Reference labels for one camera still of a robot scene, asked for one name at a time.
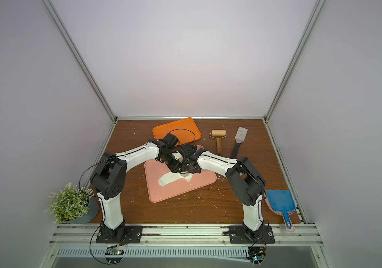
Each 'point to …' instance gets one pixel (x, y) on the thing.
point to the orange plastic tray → (183, 136)
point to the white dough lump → (171, 177)
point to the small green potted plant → (71, 205)
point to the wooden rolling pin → (218, 134)
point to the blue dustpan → (282, 202)
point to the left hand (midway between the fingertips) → (182, 166)
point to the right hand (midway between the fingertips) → (185, 167)
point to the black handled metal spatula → (239, 137)
